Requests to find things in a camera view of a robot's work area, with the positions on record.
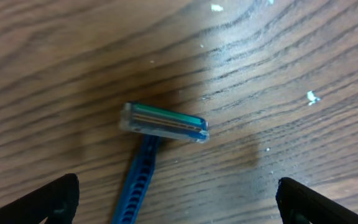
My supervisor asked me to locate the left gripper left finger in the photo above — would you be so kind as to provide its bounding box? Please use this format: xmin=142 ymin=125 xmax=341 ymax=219
xmin=0 ymin=174 xmax=80 ymax=224

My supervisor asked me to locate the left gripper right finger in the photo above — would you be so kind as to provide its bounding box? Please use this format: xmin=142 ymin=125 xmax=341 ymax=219
xmin=275 ymin=177 xmax=358 ymax=224

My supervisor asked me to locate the blue disposable razor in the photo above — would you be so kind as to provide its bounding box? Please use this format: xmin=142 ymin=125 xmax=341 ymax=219
xmin=111 ymin=102 xmax=209 ymax=224

